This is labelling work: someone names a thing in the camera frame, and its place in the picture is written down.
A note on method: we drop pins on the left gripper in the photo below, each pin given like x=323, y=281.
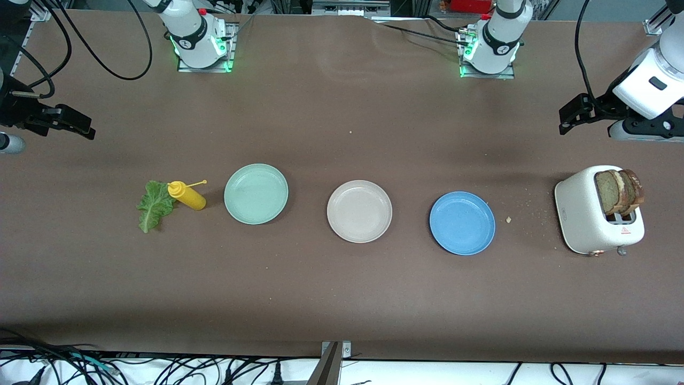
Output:
x=603, y=104

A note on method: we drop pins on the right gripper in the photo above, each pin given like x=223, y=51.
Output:
x=15, y=108

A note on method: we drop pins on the brown-crust bread slice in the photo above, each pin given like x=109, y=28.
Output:
x=606, y=192
x=638, y=192

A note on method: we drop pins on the yellow squeeze bottle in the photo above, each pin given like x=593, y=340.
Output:
x=189, y=198

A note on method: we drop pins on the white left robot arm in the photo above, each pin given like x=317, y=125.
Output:
x=497, y=43

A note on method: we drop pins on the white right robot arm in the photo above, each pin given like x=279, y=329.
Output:
x=192, y=37

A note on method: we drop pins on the blue round plate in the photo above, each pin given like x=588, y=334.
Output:
x=462, y=223

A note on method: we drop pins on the mint green round plate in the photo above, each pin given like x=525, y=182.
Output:
x=256, y=194

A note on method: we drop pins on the beige round plate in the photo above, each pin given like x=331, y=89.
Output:
x=359, y=212

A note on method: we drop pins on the white two-slot toaster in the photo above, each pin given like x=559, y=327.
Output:
x=580, y=214

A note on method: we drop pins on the green lettuce leaf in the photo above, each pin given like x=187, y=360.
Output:
x=152, y=208

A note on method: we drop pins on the red box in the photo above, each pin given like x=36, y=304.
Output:
x=470, y=5

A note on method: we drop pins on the black power plug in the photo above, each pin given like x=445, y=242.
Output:
x=277, y=375

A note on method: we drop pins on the aluminium frame profile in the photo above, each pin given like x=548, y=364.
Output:
x=654, y=24
x=40, y=12

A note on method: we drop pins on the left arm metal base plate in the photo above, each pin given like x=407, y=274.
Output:
x=486, y=76

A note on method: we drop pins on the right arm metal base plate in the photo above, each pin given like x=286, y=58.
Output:
x=231, y=53

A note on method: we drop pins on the aluminium camera mount post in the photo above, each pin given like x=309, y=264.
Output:
x=328, y=369

